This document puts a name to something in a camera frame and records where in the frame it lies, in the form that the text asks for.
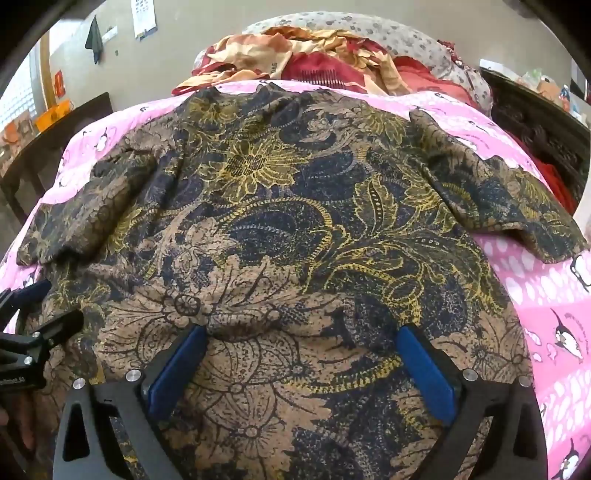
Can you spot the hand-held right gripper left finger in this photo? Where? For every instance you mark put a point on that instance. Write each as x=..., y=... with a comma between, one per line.
x=178, y=369

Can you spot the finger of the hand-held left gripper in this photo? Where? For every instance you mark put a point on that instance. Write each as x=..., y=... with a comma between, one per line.
x=32, y=290
x=60, y=325

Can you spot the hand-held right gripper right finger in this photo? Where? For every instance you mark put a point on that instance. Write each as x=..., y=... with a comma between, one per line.
x=427, y=374

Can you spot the brown floral batik shirt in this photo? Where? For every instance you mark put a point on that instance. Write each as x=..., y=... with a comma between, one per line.
x=295, y=230

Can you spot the person's left hand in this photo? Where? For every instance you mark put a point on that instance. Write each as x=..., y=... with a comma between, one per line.
x=21, y=424

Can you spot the pink penguin print blanket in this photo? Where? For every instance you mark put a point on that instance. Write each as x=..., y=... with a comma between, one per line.
x=554, y=295

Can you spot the orange box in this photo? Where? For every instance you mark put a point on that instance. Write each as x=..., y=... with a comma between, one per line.
x=55, y=115

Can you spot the dark wooden table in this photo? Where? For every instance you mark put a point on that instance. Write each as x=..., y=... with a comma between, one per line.
x=87, y=115

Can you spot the window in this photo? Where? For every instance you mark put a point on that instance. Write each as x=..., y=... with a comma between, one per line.
x=21, y=97

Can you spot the red cloth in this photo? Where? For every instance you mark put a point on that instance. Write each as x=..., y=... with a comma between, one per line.
x=561, y=184

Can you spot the dark hanging cloth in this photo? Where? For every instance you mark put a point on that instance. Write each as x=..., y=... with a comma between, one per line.
x=94, y=39

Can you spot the dark carved wooden headboard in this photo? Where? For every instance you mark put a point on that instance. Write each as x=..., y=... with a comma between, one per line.
x=531, y=115

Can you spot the green plastic bag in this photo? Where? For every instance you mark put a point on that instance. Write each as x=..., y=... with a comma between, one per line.
x=532, y=78

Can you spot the white paper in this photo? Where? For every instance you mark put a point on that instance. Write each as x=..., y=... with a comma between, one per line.
x=496, y=63

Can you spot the red orange floral blanket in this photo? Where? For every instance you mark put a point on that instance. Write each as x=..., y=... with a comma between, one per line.
x=323, y=64

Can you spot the grey floral pillow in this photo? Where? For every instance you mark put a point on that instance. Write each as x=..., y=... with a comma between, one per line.
x=415, y=41

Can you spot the orange wall sticker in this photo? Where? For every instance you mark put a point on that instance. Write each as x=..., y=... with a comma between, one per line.
x=58, y=82

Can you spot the wall calendar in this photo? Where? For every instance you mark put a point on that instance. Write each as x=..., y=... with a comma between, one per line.
x=139, y=18

